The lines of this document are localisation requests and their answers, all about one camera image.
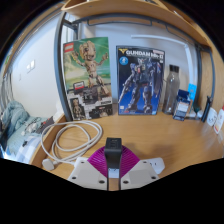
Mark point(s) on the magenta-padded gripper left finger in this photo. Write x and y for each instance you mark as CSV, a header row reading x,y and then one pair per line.
x,y
86,173

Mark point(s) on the robot model kit box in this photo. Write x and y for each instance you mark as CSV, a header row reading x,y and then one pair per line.
x,y
140,80

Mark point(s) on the dark metal desk frame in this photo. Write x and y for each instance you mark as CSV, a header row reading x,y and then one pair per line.
x,y
58,66

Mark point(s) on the white wall switch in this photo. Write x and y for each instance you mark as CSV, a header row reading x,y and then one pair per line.
x,y
30,66

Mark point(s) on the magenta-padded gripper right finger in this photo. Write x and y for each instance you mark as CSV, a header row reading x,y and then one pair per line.
x,y
141,173

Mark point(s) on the clear bottle with dark cap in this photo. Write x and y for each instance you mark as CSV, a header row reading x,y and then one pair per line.
x,y
171,90

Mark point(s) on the black cylindrical device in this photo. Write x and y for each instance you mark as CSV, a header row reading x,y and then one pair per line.
x,y
206,110

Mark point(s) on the small blue box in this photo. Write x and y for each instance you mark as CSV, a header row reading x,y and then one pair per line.
x,y
182,106

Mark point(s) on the black charger block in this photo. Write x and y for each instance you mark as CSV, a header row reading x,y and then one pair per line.
x,y
113,153

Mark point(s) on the white mug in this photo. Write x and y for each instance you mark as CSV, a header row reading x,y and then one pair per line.
x,y
212,117

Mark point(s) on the tree figure toy box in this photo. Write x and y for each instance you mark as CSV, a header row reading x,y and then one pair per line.
x,y
88,76

